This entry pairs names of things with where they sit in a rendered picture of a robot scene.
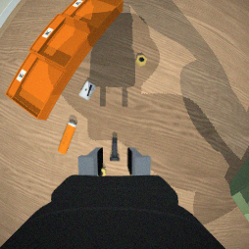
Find orange battery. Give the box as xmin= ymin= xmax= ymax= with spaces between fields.
xmin=58 ymin=123 xmax=76 ymax=154

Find orange bins with labels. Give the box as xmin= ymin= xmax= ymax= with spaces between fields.
xmin=5 ymin=0 xmax=124 ymax=121

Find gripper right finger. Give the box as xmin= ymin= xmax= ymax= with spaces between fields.
xmin=127 ymin=147 xmax=151 ymax=175

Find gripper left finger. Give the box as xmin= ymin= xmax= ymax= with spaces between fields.
xmin=77 ymin=147 xmax=103 ymax=175

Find dark grey bolt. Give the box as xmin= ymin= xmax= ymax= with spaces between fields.
xmin=110 ymin=137 xmax=120 ymax=161

